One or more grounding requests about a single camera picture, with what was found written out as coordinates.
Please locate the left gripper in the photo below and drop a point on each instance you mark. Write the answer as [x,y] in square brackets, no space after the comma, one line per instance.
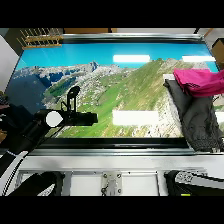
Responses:
[83,118]

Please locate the pink garment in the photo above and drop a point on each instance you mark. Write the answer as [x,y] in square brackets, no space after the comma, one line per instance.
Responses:
[201,81]

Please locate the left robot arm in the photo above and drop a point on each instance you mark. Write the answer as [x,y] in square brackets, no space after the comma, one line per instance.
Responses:
[28,131]

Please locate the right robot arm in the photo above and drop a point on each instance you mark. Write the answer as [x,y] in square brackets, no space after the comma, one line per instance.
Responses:
[196,183]

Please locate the dark grey pants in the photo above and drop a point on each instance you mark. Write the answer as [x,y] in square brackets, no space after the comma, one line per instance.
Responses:
[198,120]

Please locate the brown cardboard box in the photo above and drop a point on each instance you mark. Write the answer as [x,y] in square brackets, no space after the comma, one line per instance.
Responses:
[219,53]

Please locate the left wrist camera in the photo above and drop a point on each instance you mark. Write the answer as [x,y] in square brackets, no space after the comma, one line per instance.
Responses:
[72,95]

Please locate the silver frame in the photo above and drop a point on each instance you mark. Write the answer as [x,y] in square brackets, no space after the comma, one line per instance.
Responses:
[133,160]

